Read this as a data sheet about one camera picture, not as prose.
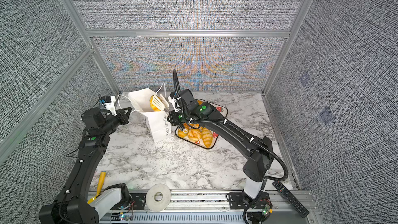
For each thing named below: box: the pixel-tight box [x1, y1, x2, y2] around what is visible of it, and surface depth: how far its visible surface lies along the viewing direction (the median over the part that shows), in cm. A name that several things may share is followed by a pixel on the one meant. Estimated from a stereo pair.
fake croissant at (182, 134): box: [177, 128, 189, 138], surface depth 96 cm
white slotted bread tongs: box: [151, 93, 170, 115], surface depth 76 cm
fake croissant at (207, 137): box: [202, 127, 213, 148], surface depth 94 cm
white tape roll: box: [145, 183, 172, 212], surface depth 76 cm
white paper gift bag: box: [128, 88, 173, 143], surface depth 86 cm
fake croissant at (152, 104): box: [149, 94, 162, 112], surface depth 79 cm
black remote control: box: [272, 180, 310, 219], surface depth 74 cm
